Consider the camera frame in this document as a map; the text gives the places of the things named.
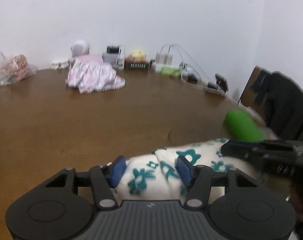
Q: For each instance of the pink folded garment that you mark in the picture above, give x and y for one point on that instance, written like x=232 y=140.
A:
x=86 y=58

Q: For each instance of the person right hand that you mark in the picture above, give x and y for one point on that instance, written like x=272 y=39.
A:
x=296 y=198

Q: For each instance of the white round lamp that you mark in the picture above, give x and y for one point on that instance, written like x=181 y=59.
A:
x=80 y=47

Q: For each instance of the left white charger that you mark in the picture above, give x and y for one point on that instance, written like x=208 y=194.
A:
x=160 y=58

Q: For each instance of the green glasses case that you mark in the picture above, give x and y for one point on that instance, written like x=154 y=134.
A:
x=242 y=127

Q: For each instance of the right white charger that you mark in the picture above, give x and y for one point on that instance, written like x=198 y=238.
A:
x=168 y=58

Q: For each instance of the wooden chair with black cloth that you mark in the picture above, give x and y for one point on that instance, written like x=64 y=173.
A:
x=278 y=99

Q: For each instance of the cream teal flower garment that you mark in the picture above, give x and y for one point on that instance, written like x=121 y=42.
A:
x=159 y=176

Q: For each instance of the yellow snack pack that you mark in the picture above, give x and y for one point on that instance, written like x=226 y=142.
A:
x=137 y=56

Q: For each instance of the white ruffled floral garment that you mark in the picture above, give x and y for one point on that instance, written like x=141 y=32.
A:
x=90 y=77

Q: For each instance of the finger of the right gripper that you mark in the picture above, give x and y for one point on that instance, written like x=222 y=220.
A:
x=237 y=149

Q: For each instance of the dark green text box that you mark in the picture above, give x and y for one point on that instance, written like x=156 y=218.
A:
x=132 y=65

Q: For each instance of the plastic bag with snacks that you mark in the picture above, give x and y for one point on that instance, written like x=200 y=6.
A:
x=14 y=69

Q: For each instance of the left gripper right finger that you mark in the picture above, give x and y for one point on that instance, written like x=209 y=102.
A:
x=197 y=179

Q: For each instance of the white power strip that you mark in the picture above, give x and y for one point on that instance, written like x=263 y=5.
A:
x=157 y=67

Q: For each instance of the phone on black stand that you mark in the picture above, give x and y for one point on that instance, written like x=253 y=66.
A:
x=220 y=84

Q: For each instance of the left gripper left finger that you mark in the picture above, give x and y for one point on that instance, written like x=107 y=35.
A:
x=105 y=178

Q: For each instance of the white charger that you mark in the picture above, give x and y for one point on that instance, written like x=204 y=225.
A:
x=160 y=58
x=168 y=58

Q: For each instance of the small black cube device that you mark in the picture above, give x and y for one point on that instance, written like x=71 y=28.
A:
x=113 y=49

